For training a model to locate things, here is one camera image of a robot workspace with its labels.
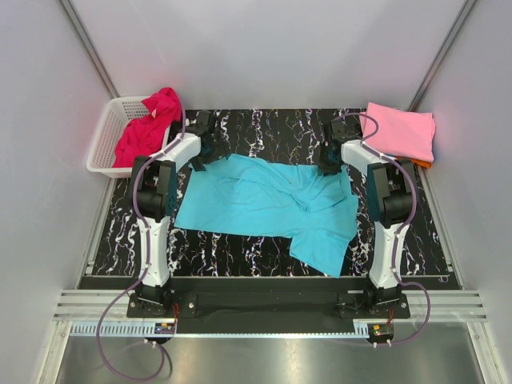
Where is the white slotted cable duct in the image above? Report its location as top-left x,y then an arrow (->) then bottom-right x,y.
70,322 -> 176,338

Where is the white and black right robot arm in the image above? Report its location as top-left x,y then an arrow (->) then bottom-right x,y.
318,118 -> 418,318

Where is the pink folded t shirt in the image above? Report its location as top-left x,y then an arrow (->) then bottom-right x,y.
359,102 -> 436,163

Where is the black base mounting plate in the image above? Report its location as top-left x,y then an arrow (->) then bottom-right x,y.
127,277 -> 410,336

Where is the red t shirt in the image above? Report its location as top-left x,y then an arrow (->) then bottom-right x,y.
113,87 -> 182,168

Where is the orange folded t shirt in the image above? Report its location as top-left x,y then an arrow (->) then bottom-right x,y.
411,158 -> 432,169

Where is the aluminium frame rail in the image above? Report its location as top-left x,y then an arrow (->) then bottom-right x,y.
53,290 -> 487,322

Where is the cyan t shirt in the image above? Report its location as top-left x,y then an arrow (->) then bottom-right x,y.
174,154 -> 358,278

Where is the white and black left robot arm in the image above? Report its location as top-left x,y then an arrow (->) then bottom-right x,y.
130,111 -> 230,317

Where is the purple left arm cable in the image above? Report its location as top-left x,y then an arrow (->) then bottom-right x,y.
94,104 -> 189,379

